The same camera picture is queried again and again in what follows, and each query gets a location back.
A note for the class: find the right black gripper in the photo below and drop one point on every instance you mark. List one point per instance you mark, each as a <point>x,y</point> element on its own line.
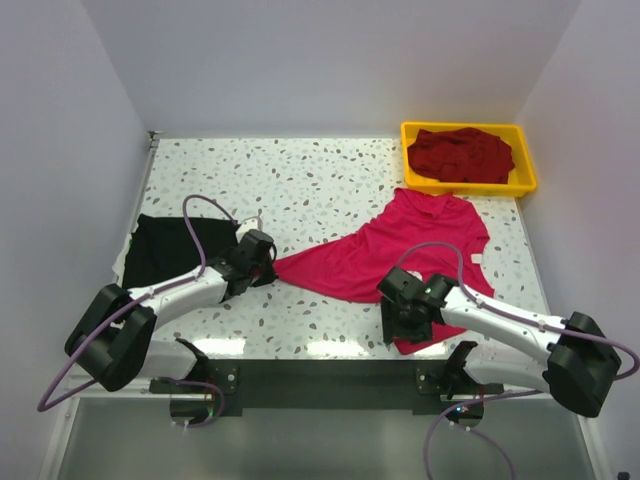
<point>400,323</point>

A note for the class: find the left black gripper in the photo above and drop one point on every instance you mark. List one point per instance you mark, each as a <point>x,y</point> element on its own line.
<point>263,264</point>

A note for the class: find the pink t shirt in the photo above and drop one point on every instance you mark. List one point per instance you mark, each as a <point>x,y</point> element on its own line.
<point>351,268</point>

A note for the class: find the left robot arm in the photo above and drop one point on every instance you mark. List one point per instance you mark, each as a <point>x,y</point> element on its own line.
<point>113,340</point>

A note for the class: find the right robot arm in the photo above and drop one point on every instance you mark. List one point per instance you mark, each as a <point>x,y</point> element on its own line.
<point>569,359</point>

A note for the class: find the folded black t shirt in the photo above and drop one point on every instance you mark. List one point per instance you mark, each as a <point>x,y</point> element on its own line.
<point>162,248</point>

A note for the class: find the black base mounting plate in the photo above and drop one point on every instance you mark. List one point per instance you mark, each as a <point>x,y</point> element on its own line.
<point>236,386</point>

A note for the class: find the white folded t shirt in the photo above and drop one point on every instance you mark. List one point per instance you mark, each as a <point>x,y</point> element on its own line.
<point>119,264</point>

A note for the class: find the yellow plastic bin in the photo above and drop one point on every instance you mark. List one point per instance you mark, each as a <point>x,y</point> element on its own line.
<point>522,179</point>

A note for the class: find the dark red t shirt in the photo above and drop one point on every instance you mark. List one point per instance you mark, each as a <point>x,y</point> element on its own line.
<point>466,155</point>

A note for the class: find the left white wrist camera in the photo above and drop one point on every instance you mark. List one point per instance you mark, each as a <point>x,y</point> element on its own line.
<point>251,223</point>

